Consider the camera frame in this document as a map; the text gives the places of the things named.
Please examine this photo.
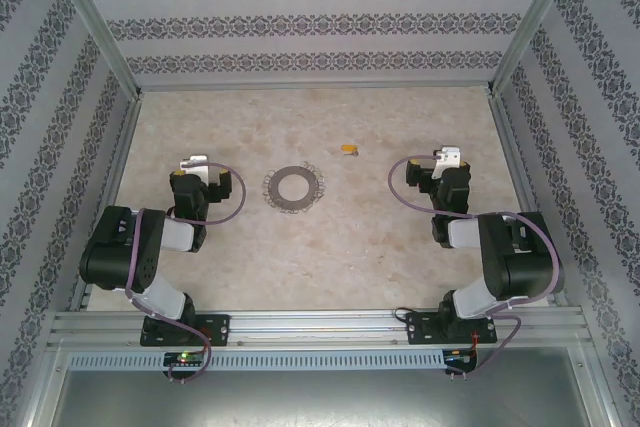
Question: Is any right circuit board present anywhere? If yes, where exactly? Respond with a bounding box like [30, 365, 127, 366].
[444, 349, 477, 366]

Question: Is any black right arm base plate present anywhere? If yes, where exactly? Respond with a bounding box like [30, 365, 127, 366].
[403, 311, 499, 347]

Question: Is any grey metal sheet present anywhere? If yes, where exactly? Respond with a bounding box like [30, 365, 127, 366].
[49, 346, 609, 427]

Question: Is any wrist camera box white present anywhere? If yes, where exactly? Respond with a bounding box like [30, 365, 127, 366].
[432, 145, 461, 179]
[178, 154, 210, 181]

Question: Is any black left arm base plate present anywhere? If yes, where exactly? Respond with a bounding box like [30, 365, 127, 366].
[139, 314, 232, 348]

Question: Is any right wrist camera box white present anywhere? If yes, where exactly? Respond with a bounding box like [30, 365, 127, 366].
[432, 145, 461, 179]

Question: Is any grey slotted cable duct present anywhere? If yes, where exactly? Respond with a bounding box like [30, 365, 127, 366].
[67, 349, 447, 371]

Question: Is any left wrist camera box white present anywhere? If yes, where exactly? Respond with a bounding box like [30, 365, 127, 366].
[178, 154, 210, 181]

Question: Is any aluminium mounting rail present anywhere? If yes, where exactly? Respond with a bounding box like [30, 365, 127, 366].
[47, 309, 594, 349]

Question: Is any aluminium side frame rail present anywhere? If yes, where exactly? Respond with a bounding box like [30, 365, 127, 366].
[485, 89, 574, 308]
[67, 94, 146, 313]

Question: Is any left circuit board green light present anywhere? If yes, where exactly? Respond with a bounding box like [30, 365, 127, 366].
[163, 352, 207, 367]

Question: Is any metal keyring with small rings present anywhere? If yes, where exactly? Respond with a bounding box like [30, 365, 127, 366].
[260, 161, 329, 213]

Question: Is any aluminium frame post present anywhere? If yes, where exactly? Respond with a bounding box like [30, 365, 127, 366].
[39, 0, 144, 98]
[487, 0, 589, 96]

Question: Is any aluminium rear frame rail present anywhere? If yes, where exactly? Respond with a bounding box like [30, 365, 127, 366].
[134, 77, 496, 94]

